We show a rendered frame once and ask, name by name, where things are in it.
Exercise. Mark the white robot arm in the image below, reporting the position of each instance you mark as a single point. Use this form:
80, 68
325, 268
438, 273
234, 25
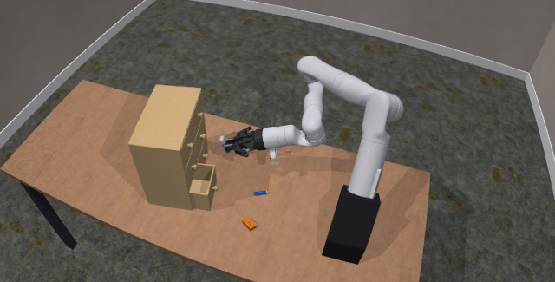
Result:
375, 140

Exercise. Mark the orange nine-volt battery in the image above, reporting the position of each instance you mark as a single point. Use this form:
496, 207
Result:
249, 223

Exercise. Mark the blue and white eraser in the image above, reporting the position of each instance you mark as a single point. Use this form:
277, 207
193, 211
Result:
223, 140

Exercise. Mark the tan wooden chest of drawers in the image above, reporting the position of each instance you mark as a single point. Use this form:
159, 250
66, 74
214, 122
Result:
156, 143

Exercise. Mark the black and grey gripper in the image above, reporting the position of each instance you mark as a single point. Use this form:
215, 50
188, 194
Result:
245, 142

